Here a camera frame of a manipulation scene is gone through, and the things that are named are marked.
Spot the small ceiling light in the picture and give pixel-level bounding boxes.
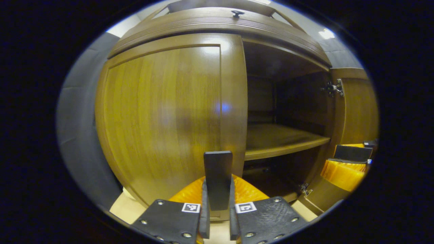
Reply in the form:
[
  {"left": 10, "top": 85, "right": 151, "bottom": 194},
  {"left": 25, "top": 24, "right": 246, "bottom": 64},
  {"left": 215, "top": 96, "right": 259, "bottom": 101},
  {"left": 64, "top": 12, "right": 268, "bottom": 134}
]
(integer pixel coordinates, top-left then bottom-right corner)
[{"left": 318, "top": 28, "right": 336, "bottom": 40}]

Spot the wooden double-door shoe cabinet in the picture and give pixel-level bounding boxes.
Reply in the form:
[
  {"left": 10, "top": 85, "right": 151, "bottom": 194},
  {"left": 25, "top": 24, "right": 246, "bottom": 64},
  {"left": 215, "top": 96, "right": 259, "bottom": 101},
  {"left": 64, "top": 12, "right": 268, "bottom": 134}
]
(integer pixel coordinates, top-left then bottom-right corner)
[{"left": 95, "top": 0, "right": 379, "bottom": 222}]

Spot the wooden cabinet inner shelf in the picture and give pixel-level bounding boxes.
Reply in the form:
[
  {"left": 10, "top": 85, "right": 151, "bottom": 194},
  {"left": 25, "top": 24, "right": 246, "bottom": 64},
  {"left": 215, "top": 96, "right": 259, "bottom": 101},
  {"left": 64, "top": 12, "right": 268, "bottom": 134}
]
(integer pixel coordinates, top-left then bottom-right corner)
[{"left": 245, "top": 124, "right": 331, "bottom": 161}]

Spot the metal door hinge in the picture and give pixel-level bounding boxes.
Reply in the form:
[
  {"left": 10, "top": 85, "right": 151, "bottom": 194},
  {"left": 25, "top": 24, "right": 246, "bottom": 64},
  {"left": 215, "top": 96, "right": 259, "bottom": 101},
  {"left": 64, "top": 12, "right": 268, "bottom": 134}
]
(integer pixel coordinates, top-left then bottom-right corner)
[
  {"left": 320, "top": 79, "right": 344, "bottom": 98},
  {"left": 298, "top": 182, "right": 313, "bottom": 198}
]

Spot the wooden cabinet drawer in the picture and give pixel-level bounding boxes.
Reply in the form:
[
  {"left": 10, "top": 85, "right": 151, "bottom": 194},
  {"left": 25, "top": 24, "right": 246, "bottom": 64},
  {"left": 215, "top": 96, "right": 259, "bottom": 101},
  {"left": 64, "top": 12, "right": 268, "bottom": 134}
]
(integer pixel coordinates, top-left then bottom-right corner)
[{"left": 108, "top": 7, "right": 333, "bottom": 67}]

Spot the black door handle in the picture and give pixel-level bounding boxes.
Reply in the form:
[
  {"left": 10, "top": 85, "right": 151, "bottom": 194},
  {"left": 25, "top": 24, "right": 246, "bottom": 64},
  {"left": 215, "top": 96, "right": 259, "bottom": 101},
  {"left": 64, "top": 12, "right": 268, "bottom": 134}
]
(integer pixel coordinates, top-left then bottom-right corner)
[{"left": 203, "top": 151, "right": 233, "bottom": 211}]

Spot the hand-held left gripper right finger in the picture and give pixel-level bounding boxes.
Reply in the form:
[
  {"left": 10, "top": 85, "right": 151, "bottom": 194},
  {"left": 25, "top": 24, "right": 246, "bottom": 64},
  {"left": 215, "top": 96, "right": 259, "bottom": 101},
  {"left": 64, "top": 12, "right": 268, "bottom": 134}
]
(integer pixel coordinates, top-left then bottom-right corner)
[{"left": 229, "top": 175, "right": 309, "bottom": 244}]

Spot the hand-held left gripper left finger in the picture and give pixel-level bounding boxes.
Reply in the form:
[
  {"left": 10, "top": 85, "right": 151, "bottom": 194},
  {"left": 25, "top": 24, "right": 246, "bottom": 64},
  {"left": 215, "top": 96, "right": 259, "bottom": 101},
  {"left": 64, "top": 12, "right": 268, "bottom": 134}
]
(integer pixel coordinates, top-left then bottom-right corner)
[{"left": 131, "top": 176, "right": 211, "bottom": 244}]

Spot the wooden shoe cabinet door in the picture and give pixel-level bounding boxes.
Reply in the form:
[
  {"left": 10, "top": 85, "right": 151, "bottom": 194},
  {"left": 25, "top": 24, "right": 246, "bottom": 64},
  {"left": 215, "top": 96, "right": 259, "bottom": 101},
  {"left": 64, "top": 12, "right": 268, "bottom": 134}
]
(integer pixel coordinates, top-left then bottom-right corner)
[
  {"left": 95, "top": 33, "right": 248, "bottom": 221},
  {"left": 298, "top": 68, "right": 379, "bottom": 216}
]

